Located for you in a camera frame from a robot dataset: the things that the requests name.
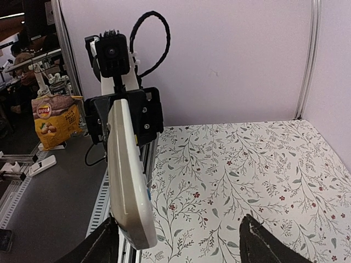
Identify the left aluminium frame post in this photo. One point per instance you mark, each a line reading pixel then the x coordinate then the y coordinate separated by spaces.
pixel 66 47

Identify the right aluminium frame post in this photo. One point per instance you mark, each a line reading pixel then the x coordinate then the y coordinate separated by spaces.
pixel 315 21

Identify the white slotted cable duct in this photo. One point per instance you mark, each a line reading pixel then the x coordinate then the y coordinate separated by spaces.
pixel 102 206

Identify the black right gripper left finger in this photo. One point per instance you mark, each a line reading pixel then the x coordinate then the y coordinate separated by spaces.
pixel 100 246

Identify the yellow chips bag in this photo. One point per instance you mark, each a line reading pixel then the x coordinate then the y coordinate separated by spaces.
pixel 56 119

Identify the aluminium frame post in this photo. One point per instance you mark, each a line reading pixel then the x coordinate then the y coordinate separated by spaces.
pixel 315 21
pixel 66 47

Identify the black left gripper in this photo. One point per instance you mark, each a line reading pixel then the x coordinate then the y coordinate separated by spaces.
pixel 144 106

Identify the white remote control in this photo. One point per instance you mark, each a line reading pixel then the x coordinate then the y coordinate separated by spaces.
pixel 120 129

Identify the floral patterned table mat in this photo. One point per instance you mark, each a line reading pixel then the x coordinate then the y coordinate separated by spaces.
pixel 206 178

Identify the white plastic bracket on table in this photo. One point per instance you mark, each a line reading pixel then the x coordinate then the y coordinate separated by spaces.
pixel 41 166

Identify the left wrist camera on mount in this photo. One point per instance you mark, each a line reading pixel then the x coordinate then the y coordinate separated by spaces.
pixel 112 63

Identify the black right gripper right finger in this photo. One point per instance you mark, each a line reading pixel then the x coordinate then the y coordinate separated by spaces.
pixel 257 244

